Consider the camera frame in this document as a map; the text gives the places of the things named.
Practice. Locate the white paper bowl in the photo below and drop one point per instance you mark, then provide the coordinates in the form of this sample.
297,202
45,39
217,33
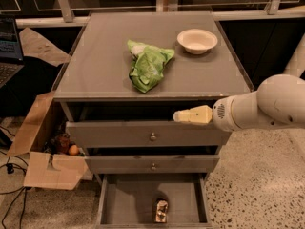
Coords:
196,41

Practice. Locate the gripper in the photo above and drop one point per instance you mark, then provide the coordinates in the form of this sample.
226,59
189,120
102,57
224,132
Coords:
223,114

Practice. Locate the orange fruit in box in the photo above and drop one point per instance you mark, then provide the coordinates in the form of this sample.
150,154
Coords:
73,150

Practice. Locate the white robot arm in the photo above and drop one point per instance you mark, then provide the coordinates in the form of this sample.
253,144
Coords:
278,103

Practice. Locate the green chip bag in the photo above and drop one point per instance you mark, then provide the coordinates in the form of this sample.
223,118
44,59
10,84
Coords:
148,63

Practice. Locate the metal window railing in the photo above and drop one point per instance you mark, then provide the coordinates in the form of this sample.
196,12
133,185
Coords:
69,13

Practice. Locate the orange soda can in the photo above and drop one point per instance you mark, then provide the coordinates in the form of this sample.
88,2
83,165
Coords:
160,213

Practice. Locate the grey top drawer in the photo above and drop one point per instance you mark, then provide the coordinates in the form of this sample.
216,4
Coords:
95,134

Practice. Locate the brown cardboard box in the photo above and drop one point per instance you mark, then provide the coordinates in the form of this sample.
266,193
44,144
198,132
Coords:
46,170

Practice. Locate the dark jar in box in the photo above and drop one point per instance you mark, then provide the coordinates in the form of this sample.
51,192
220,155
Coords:
62,143

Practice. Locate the grey middle drawer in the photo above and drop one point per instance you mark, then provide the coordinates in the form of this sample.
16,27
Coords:
152,164

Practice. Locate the open laptop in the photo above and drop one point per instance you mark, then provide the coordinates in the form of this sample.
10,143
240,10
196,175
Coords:
11,53

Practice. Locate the cardboard sheet piece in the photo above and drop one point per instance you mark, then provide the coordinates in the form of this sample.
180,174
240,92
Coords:
37,46

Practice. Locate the grey bottom drawer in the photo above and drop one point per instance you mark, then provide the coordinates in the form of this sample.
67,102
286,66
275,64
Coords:
127,201

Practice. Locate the grey drawer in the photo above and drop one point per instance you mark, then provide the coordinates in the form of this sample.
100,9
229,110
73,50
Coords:
127,201
152,164
95,134

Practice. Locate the grey drawer cabinet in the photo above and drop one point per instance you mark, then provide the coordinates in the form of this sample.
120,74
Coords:
96,84

